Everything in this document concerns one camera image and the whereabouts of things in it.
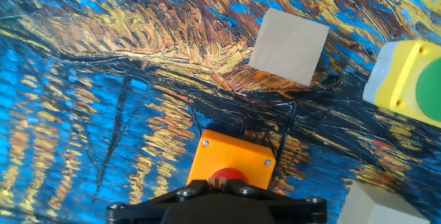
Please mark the starry night painted cloth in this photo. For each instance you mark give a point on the starry night painted cloth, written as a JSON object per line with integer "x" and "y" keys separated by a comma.
{"x": 103, "y": 79}

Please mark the light wooden cube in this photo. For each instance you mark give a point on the light wooden cube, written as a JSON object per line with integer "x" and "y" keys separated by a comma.
{"x": 289, "y": 46}
{"x": 375, "y": 206}

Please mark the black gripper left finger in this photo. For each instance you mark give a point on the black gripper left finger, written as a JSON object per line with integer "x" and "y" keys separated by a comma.
{"x": 144, "y": 208}

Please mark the orange box red button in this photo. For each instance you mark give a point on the orange box red button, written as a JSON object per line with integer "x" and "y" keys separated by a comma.
{"x": 231, "y": 155}

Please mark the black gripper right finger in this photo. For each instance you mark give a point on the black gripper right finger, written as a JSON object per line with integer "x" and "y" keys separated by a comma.
{"x": 296, "y": 210}

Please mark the yellow box green button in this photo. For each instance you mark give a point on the yellow box green button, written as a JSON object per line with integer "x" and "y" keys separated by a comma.
{"x": 403, "y": 79}

